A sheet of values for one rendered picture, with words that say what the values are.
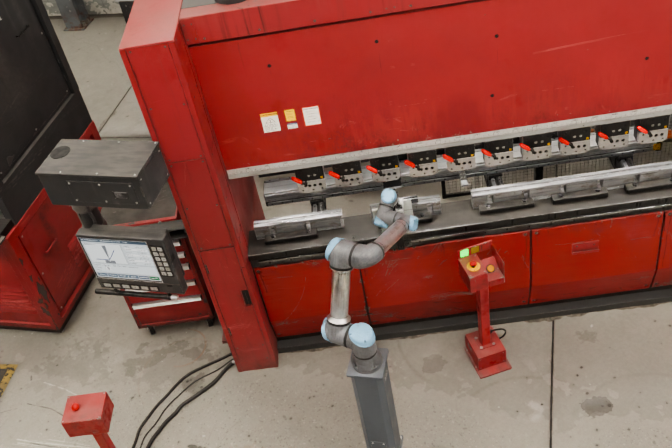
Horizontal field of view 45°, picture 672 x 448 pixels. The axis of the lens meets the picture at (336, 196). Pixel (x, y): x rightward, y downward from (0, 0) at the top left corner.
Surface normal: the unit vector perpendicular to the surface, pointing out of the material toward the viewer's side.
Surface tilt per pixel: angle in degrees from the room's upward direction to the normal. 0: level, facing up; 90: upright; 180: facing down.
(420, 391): 0
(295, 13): 90
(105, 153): 0
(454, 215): 0
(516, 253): 90
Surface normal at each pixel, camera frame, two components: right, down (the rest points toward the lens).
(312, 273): 0.04, 0.65
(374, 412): -0.21, 0.66
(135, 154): -0.15, -0.75
